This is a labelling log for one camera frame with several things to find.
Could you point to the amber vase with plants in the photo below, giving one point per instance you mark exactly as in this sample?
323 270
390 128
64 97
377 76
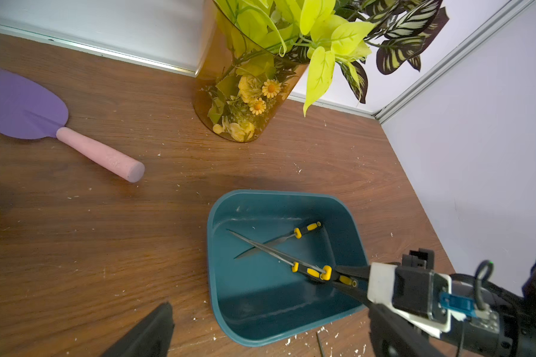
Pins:
255 52

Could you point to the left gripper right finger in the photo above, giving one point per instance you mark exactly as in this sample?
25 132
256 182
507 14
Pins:
391 335

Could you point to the teal plastic storage box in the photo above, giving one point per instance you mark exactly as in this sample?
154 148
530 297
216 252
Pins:
258 300

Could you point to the purple toy shovel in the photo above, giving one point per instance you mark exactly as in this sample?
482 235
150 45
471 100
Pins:
29 111

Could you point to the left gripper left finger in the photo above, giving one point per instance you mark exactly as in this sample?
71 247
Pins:
150 337

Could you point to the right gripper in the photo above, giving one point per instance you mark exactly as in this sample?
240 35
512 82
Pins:
410 291

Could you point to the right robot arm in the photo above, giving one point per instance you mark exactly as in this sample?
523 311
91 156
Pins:
517 313

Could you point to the file tool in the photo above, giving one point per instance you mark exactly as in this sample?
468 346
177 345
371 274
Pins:
297 233
297 266
319 344
332 275

